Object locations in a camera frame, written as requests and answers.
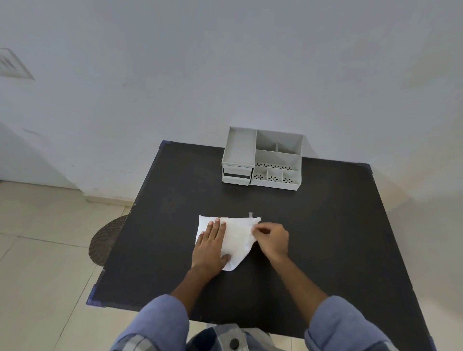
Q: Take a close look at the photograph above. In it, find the white cloth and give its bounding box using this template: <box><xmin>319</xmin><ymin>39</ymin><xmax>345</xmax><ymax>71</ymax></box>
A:
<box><xmin>196</xmin><ymin>215</ymin><xmax>262</xmax><ymax>272</ymax></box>

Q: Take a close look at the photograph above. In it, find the brown woven round stool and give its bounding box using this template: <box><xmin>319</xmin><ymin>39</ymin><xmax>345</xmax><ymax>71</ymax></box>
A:
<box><xmin>89</xmin><ymin>215</ymin><xmax>129</xmax><ymax>267</ymax></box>

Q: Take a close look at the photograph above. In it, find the person's left hand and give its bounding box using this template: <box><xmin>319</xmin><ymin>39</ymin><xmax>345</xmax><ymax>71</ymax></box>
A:
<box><xmin>191</xmin><ymin>218</ymin><xmax>232</xmax><ymax>277</ymax></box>

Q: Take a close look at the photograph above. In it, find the grey plastic desk organizer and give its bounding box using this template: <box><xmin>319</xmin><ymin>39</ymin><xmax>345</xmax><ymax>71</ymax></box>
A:
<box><xmin>221</xmin><ymin>126</ymin><xmax>304</xmax><ymax>191</ymax></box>

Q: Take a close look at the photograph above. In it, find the person's right hand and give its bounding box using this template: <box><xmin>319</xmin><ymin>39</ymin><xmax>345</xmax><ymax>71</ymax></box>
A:
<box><xmin>251</xmin><ymin>222</ymin><xmax>290</xmax><ymax>263</ymax></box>

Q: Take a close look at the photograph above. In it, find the person's left forearm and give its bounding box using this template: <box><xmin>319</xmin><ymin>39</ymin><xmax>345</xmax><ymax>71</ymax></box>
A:
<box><xmin>171</xmin><ymin>266</ymin><xmax>218</xmax><ymax>313</ymax></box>

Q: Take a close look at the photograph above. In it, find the blue grey shirt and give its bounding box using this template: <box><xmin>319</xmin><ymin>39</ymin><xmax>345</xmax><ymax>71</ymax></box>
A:
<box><xmin>110</xmin><ymin>294</ymin><xmax>399</xmax><ymax>351</ymax></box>

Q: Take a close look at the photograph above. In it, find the person's right forearm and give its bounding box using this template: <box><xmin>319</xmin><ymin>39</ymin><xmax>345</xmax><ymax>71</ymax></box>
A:
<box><xmin>268</xmin><ymin>253</ymin><xmax>329</xmax><ymax>320</ymax></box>

